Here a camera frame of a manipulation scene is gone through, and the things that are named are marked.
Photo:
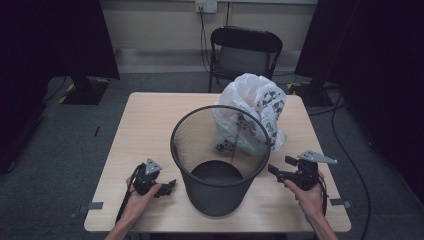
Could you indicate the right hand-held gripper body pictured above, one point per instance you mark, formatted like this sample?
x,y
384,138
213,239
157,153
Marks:
x,y
305,176

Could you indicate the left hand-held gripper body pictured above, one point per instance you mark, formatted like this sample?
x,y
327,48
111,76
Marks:
x,y
146,180

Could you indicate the black mesh waste bin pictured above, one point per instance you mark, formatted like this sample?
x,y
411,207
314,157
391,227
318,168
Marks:
x,y
213,193

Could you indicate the white printed plastic bag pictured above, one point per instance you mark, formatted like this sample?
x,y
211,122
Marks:
x,y
256,96

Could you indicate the person's right hand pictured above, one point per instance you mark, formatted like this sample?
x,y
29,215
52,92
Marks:
x,y
311,201

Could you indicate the person's left hand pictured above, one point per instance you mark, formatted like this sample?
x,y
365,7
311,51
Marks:
x,y
138,205

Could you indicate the grey tape strip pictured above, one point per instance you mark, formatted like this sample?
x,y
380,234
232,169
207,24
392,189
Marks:
x,y
340,202
95,205

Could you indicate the black stand base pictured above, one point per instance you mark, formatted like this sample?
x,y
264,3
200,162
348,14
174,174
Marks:
x,y
311,93
85,91

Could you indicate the black folding chair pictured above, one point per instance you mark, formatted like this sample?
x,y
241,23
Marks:
x,y
245,50

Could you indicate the black curtain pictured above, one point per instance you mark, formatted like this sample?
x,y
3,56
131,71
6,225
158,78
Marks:
x,y
376,66
50,40

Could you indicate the white wall socket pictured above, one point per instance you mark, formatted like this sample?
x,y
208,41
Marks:
x,y
206,6

